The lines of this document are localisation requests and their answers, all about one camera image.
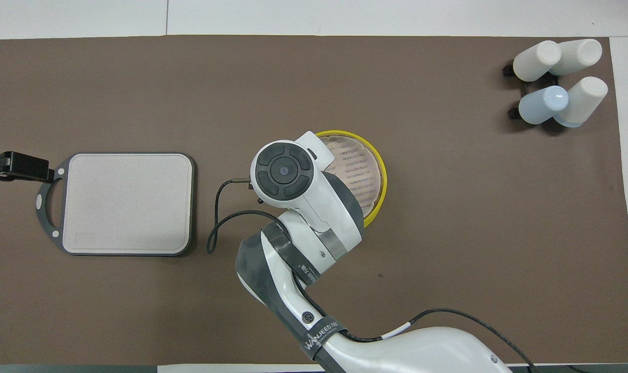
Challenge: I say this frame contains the grey cutting board dark rim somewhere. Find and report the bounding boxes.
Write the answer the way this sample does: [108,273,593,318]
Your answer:
[36,152,196,257]

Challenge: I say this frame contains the brown table mat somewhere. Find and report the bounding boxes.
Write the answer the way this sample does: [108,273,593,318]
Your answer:
[0,35,628,366]

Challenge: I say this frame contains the black cup rack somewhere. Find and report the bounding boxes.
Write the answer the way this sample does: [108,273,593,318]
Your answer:
[503,61,565,133]

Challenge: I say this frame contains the light blue plastic cup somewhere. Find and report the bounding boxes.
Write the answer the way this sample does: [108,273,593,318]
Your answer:
[518,85,569,125]

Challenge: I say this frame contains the white plastic cup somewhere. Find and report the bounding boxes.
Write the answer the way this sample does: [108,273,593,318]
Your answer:
[549,39,603,77]
[553,77,608,128]
[513,40,562,82]

